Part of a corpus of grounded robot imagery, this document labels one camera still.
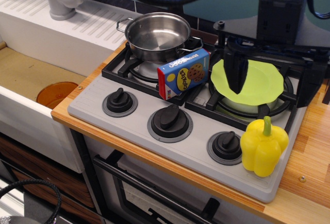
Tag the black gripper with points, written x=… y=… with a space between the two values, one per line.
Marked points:
x=310 y=49

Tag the yellow toy bell pepper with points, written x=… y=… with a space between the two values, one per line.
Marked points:
x=262 y=145

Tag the blue cookie box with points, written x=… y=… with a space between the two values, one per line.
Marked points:
x=182 y=74

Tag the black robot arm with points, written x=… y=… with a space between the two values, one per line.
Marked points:
x=280 y=34

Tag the lime green plate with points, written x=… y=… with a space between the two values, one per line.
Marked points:
x=263 y=84

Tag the right black stove knob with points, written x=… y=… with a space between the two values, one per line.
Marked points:
x=224 y=148

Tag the black stove knob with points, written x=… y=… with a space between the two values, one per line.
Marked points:
x=224 y=148
x=120 y=103
x=170 y=124

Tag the grey toy stove top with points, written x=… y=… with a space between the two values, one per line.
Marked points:
x=199 y=129

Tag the middle black stove knob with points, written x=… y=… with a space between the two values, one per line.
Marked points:
x=170 y=124

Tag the stainless steel pot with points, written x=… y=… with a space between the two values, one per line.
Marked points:
x=159 y=36

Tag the left black stove knob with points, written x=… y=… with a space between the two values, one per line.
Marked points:
x=120 y=103

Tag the right black burner grate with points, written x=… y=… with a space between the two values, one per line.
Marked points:
x=207 y=101

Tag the black burner grate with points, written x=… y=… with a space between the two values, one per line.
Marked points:
x=132 y=72
x=207 y=101

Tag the left black burner grate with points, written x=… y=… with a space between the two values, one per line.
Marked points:
x=132 y=72

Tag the orange sink drain cover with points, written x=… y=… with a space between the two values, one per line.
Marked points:
x=54 y=94

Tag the white toy sink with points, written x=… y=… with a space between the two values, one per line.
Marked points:
x=38 y=51

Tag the wooden drawer cabinet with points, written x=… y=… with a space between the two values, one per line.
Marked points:
x=24 y=163

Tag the oven door with handle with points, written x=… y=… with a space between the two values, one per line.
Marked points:
x=143 y=194

